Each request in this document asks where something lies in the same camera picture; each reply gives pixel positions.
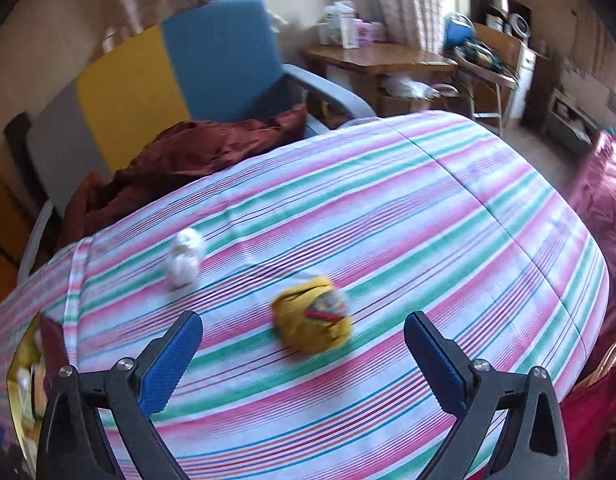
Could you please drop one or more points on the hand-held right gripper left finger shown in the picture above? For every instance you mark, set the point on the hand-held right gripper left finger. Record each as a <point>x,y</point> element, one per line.
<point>168,365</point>

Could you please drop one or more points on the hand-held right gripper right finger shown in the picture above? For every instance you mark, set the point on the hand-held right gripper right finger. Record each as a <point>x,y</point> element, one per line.
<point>435,360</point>

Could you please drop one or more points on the white paper ball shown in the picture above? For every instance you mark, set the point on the white paper ball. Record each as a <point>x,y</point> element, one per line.
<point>185,260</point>

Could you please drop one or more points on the yellow pouch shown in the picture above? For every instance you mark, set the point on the yellow pouch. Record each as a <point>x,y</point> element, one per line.
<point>308,325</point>

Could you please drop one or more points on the gold square tin box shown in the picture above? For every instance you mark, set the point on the gold square tin box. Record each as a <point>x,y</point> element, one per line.
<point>25,360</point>

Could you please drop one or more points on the striped tablecloth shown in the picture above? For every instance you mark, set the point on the striped tablecloth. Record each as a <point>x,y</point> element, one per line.
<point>363,220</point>

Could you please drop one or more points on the red garment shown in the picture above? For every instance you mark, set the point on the red garment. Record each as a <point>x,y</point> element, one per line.
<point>598,430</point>

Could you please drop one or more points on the wooden wardrobe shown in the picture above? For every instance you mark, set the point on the wooden wardrobe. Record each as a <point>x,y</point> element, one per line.
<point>3,240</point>

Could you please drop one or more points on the maroon cloth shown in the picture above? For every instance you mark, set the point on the maroon cloth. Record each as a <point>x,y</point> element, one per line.
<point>188,155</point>

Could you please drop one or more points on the pink blanket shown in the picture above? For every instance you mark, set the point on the pink blanket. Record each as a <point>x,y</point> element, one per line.
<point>603,220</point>

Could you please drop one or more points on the dark low shelf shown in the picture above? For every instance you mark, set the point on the dark low shelf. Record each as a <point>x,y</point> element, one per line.
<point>563,120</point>

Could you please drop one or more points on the white plastic bag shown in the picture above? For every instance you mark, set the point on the white plastic bag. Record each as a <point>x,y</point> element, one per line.
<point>408,87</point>

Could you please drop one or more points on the cluttered wooden desk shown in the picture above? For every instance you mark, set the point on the cluttered wooden desk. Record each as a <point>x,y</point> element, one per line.
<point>493,65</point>

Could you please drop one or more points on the wooden side table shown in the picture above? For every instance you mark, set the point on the wooden side table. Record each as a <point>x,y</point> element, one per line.
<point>383,57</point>

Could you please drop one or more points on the grey yellow blue armchair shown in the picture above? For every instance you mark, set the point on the grey yellow blue armchair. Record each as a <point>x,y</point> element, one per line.
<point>213,60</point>

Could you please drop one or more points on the pink box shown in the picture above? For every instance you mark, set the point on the pink box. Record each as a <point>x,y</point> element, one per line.
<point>369,31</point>

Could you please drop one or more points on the white carton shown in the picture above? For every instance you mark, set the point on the white carton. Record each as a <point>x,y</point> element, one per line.
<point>340,25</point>

